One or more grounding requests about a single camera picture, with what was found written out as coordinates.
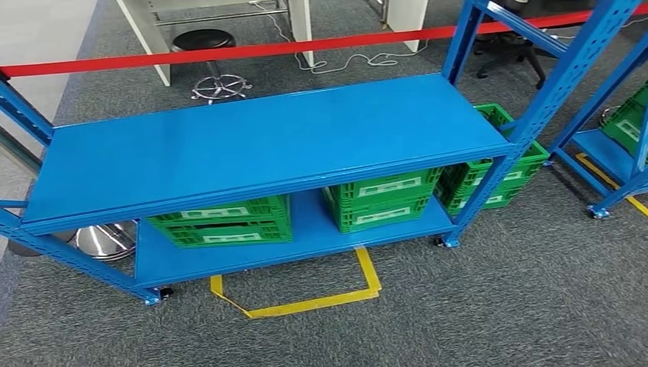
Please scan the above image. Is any blue metal shelf rack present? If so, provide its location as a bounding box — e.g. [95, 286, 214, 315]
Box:
[0, 0, 645, 307]
[548, 30, 648, 220]

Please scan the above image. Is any red barrier tape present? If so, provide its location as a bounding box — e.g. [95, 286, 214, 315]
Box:
[0, 2, 648, 80]

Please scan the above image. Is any white desk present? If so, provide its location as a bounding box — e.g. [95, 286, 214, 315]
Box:
[115, 0, 316, 88]
[384, 0, 429, 54]

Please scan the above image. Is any black round stool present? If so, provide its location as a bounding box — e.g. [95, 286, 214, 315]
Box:
[170, 28, 254, 106]

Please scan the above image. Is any black office chair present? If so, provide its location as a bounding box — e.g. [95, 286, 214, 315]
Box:
[473, 0, 559, 91]

